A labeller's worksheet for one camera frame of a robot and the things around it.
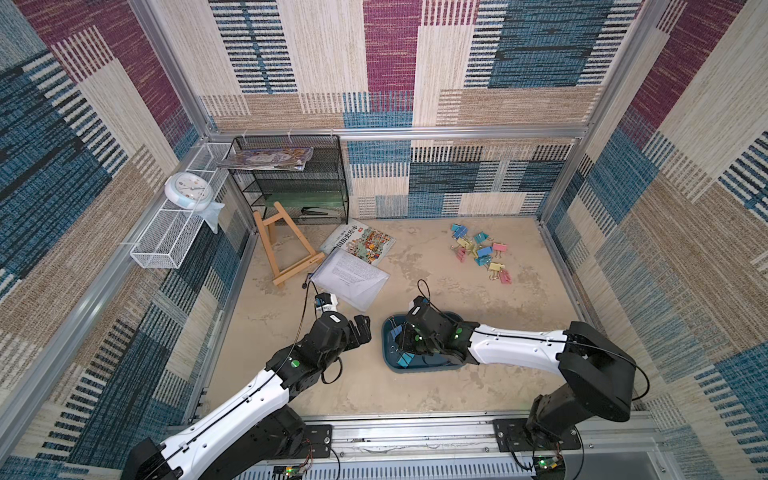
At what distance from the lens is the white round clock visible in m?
0.74

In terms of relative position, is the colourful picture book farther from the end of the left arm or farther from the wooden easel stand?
the end of the left arm

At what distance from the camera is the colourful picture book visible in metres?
1.13

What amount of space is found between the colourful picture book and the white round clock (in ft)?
1.41

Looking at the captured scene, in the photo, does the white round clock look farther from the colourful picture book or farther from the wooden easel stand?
the colourful picture book

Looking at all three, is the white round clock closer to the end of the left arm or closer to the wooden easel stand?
the wooden easel stand
